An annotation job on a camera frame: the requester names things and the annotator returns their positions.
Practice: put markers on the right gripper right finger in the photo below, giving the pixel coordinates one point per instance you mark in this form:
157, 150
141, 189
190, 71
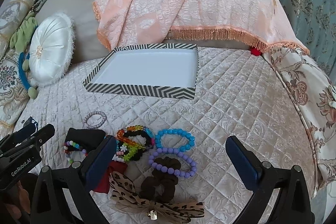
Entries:
247, 165

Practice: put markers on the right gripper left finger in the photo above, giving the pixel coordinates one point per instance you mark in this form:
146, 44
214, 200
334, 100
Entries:
97, 161

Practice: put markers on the black velvet pouch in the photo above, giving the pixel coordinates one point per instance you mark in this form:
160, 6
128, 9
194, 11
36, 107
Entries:
87, 139

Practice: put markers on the person's hand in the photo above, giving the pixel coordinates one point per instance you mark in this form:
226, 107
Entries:
19, 201

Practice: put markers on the black scrunchie colourful flowers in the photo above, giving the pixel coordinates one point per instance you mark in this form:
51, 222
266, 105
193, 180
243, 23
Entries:
128, 149

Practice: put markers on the leopard print ribbon bow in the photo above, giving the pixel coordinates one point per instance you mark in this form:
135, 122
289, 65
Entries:
125, 199

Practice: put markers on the dark brown scrunchie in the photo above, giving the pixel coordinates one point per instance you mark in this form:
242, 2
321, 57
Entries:
160, 186

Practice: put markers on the beige quilted bedspread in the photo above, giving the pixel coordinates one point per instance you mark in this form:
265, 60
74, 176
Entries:
237, 94

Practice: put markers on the blue headband green pompoms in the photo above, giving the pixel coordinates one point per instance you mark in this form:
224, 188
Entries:
23, 67

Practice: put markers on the floral beige bed cover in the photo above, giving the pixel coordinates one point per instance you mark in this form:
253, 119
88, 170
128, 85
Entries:
313, 95

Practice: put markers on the green scrunchie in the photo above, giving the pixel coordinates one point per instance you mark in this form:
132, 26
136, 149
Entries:
22, 37

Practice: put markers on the white round satin cushion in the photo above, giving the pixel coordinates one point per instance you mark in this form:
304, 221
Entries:
51, 49

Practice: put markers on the small red object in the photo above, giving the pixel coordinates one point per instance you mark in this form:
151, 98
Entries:
255, 51

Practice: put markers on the striped black white tray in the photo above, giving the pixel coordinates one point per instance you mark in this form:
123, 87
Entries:
153, 70

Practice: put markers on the grey beige pillow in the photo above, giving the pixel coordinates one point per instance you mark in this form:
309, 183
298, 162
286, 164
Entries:
87, 45

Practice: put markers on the pink fringed blanket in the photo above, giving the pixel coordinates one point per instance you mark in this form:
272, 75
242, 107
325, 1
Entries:
261, 24

